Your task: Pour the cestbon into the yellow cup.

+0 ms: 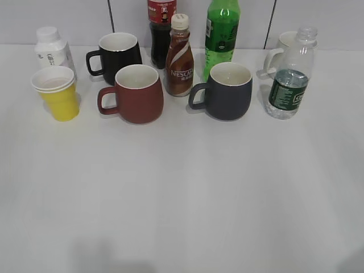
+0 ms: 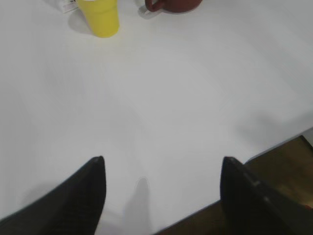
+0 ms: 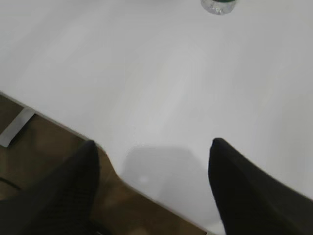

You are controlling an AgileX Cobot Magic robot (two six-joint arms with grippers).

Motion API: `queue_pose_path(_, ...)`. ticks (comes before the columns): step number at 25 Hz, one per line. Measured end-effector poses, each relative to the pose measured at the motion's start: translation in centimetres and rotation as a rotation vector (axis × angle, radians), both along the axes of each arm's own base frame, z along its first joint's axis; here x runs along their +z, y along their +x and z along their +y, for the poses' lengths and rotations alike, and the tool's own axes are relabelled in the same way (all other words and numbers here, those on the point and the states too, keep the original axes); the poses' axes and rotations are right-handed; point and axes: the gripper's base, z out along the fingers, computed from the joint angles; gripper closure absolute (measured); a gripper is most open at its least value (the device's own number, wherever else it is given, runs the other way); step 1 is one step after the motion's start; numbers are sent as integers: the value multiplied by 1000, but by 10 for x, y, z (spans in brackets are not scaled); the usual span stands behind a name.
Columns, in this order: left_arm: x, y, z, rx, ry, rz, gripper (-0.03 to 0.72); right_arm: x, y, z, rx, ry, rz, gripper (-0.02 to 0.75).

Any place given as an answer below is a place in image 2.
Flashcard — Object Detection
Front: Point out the red ceramic mug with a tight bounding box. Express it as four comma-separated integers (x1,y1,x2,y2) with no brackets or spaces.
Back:
145,0,202,13

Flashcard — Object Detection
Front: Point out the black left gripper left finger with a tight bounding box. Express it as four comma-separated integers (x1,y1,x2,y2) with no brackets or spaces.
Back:
0,156,107,235

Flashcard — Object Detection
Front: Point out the white yogurt carton bottle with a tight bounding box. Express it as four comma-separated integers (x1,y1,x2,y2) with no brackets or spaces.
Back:
59,0,78,13

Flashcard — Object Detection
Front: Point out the yellow paper cup stack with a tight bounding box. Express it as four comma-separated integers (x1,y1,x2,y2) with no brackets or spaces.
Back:
76,0,119,38

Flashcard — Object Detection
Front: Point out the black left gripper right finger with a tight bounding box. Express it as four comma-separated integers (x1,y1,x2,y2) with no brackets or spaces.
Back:
220,157,313,235

